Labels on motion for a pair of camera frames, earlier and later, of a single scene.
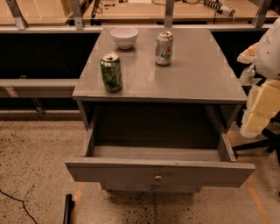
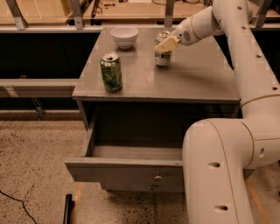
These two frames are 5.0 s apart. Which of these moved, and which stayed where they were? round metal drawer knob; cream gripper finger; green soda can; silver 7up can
Moved: cream gripper finger
Stayed: green soda can; round metal drawer knob; silver 7up can
